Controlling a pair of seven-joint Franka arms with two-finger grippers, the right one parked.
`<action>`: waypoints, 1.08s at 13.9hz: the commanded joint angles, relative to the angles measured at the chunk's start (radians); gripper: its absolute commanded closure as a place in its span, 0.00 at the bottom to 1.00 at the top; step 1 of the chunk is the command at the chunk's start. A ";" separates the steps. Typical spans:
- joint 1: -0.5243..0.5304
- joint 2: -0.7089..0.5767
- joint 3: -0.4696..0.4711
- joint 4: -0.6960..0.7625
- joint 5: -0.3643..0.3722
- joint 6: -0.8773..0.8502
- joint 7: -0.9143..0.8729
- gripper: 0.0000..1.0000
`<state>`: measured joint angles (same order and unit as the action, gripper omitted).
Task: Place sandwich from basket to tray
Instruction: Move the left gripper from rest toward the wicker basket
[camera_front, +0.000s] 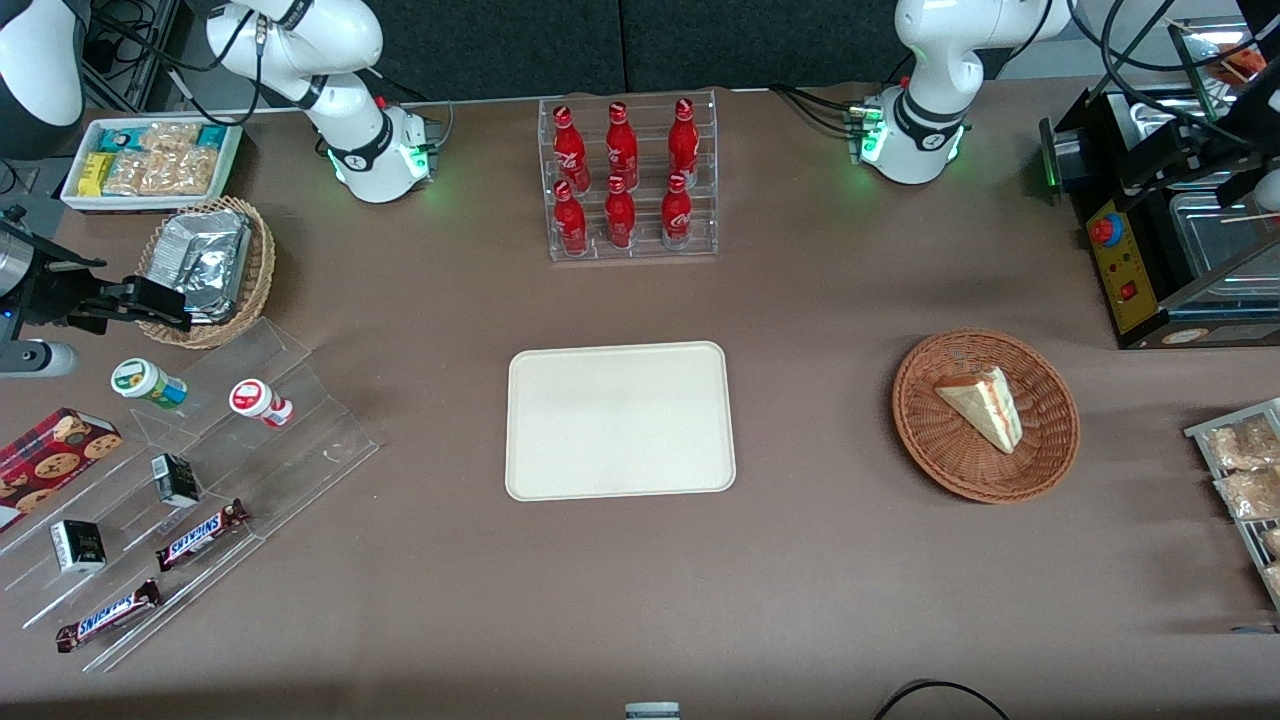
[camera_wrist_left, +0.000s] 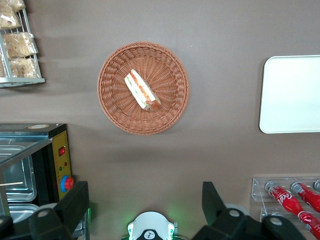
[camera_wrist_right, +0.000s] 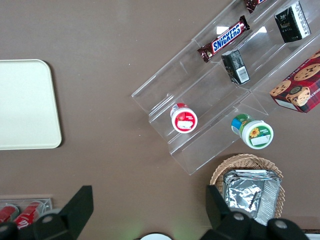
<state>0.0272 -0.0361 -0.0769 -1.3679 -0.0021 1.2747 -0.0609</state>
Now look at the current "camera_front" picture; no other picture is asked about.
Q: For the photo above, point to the small black carton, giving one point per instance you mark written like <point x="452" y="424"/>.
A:
<point x="176" y="480"/>
<point x="78" y="546"/>

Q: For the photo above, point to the orange skewered food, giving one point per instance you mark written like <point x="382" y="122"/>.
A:
<point x="1242" y="65"/>

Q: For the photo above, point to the red plaid cookie box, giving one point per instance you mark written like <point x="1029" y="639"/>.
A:
<point x="50" y="465"/>

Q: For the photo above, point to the clear bagged pastry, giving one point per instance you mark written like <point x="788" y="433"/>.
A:
<point x="1250" y="495"/>
<point x="1240" y="445"/>
<point x="1272" y="543"/>

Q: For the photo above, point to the red lid yogurt cup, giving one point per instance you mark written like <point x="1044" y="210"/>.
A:
<point x="255" y="400"/>

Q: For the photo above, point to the clear acrylic stepped display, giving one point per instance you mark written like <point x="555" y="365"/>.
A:
<point x="300" y="450"/>

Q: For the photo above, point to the clear acrylic bottle rack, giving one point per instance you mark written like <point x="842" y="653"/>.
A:
<point x="640" y="250"/>

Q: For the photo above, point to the white snack bin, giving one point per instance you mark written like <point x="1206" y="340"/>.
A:
<point x="70" y="195"/>

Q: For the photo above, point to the grey metal snack tray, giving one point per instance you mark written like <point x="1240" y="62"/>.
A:
<point x="1200" y="432"/>

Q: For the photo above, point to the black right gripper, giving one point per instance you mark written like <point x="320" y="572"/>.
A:
<point x="62" y="292"/>

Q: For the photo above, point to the clear nut snack pack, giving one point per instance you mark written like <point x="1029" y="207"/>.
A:
<point x="126" y="174"/>
<point x="180" y="172"/>
<point x="168" y="138"/>

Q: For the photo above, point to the yellow snack pack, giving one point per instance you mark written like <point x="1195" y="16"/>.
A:
<point x="96" y="174"/>

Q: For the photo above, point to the black food warmer cabinet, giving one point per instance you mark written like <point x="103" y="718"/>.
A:
<point x="1130" y="290"/>

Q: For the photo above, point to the steel warmer pan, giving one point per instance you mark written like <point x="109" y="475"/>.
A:
<point x="1165" y="112"/>
<point x="1215" y="240"/>

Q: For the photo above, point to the cream plastic tray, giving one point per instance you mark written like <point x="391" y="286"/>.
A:
<point x="620" y="420"/>

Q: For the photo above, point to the stacked aluminium foil containers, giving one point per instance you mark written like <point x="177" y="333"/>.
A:
<point x="205" y="260"/>

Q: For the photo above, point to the grey cylindrical object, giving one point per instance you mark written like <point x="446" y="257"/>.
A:
<point x="652" y="711"/>

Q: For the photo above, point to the triangular white sandwich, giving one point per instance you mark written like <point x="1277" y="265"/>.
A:
<point x="985" y="405"/>

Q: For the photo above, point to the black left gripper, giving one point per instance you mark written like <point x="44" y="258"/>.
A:
<point x="1232" y="128"/>

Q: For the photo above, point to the green lid yogurt cup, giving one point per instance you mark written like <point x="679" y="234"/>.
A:
<point x="145" y="382"/>

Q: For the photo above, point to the tan wicker basket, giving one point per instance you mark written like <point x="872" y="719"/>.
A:
<point x="258" y="270"/>

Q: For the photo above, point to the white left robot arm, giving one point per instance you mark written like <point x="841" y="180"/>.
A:
<point x="928" y="120"/>

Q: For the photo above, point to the brown Snickers bar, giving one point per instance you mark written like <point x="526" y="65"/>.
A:
<point x="108" y="615"/>
<point x="200" y="535"/>

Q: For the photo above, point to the brown wicker basket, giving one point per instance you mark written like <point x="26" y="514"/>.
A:
<point x="940" y="440"/>

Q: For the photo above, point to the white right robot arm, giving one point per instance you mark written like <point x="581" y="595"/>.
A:
<point x="352" y="150"/>

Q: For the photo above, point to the red cola bottle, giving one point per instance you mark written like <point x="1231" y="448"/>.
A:
<point x="684" y="140"/>
<point x="571" y="222"/>
<point x="569" y="148"/>
<point x="620" y="217"/>
<point x="677" y="214"/>
<point x="621" y="145"/>

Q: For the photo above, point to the teal snack pack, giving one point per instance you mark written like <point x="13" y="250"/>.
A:
<point x="122" y="138"/>
<point x="211" y="136"/>

